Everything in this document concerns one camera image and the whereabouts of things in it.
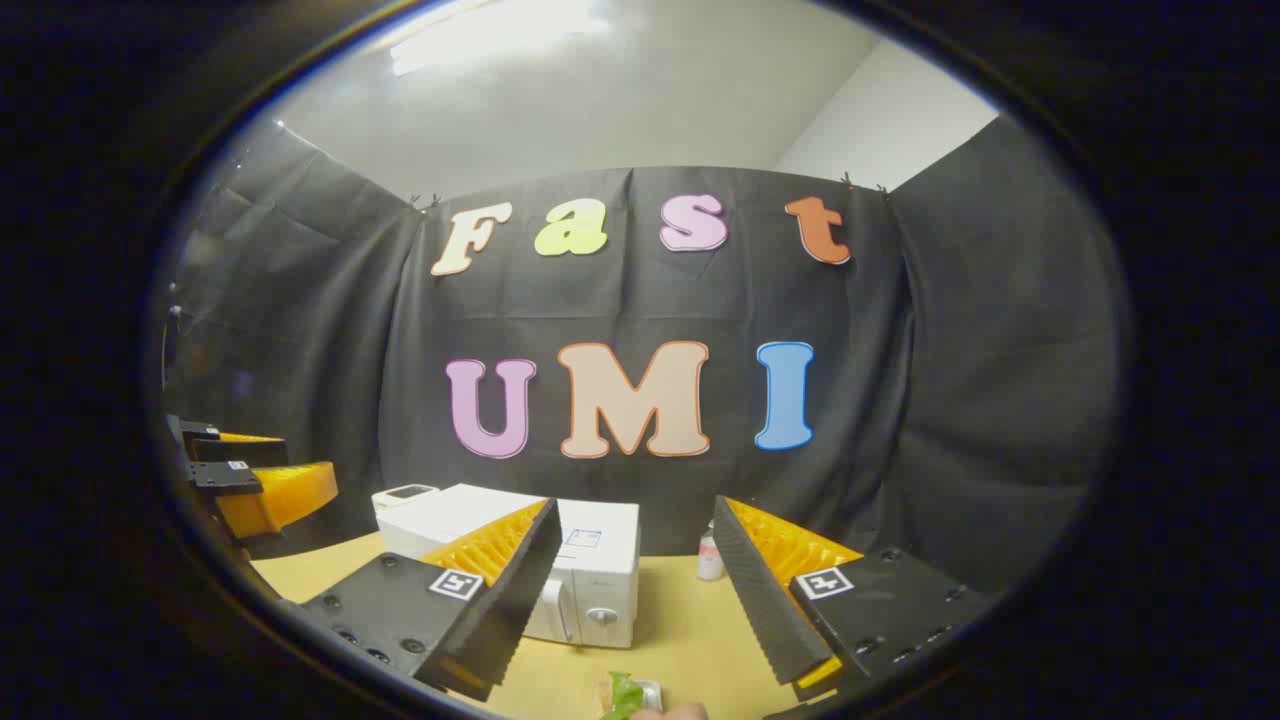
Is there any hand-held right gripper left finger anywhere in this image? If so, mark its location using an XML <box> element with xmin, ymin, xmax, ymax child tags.
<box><xmin>300</xmin><ymin>498</ymin><xmax>564</xmax><ymax>703</ymax></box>

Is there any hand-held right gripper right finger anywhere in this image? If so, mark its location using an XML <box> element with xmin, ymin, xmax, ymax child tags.
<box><xmin>712</xmin><ymin>494</ymin><xmax>996</xmax><ymax>703</ymax></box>

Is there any white microwave oven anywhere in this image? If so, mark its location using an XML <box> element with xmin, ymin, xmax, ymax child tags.
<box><xmin>375</xmin><ymin>483</ymin><xmax>642</xmax><ymax>649</ymax></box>

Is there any green lettuce leaf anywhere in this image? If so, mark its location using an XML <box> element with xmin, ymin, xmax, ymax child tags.
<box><xmin>600</xmin><ymin>672</ymin><xmax>646</xmax><ymax>720</ymax></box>

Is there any white ridged tray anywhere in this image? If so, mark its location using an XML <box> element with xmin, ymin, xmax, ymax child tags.
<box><xmin>598</xmin><ymin>678</ymin><xmax>664</xmax><ymax>720</ymax></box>

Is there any white toaster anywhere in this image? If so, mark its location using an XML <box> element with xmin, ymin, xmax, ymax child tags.
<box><xmin>372</xmin><ymin>483</ymin><xmax>441</xmax><ymax>513</ymax></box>

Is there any black backdrop cloth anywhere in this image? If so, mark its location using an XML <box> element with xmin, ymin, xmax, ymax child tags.
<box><xmin>160</xmin><ymin>115</ymin><xmax>1126</xmax><ymax>601</ymax></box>

